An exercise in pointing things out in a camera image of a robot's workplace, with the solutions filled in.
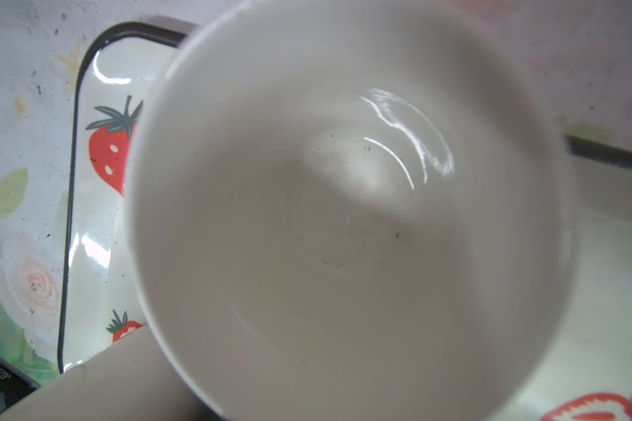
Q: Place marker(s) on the white mug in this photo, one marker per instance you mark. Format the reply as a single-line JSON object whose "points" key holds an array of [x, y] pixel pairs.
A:
{"points": [[349, 210]]}

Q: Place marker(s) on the strawberry print serving tray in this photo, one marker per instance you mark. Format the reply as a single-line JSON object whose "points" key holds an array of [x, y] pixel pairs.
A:
{"points": [[588, 375]]}

